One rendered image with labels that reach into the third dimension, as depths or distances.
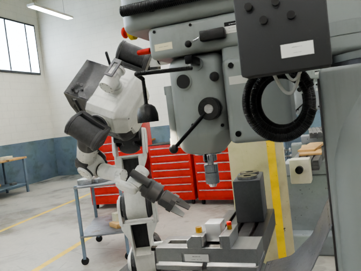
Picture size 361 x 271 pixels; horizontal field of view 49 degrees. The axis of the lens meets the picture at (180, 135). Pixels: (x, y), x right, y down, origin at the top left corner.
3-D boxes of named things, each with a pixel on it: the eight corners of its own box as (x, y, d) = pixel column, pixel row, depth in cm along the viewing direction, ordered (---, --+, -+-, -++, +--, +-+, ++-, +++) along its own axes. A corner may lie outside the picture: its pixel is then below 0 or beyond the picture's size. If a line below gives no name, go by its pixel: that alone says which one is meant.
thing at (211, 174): (216, 180, 137) (214, 165, 137) (222, 182, 133) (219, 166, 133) (203, 183, 136) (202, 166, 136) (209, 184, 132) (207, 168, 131)
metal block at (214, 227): (207, 241, 130) (204, 223, 130) (211, 235, 136) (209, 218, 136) (222, 241, 129) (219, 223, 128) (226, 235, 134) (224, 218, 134)
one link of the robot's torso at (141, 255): (131, 264, 224) (117, 190, 208) (166, 260, 224) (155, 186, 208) (129, 283, 210) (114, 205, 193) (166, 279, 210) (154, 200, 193)
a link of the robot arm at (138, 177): (144, 201, 174) (123, 187, 175) (157, 182, 180) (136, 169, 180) (148, 193, 164) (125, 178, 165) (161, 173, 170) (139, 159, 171)
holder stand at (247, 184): (237, 223, 175) (231, 178, 174) (242, 209, 196) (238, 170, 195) (264, 222, 172) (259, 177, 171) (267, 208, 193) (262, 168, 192)
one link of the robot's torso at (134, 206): (123, 218, 210) (114, 131, 212) (157, 214, 210) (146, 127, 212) (119, 223, 194) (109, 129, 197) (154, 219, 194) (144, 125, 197)
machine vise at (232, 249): (155, 269, 133) (151, 237, 132) (171, 252, 147) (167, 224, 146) (258, 272, 121) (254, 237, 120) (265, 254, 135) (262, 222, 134)
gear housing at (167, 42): (150, 60, 125) (145, 28, 124) (175, 66, 148) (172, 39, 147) (255, 42, 114) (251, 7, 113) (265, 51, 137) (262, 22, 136)
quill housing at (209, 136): (173, 158, 127) (161, 59, 126) (193, 150, 147) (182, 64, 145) (231, 153, 121) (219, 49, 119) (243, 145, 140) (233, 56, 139)
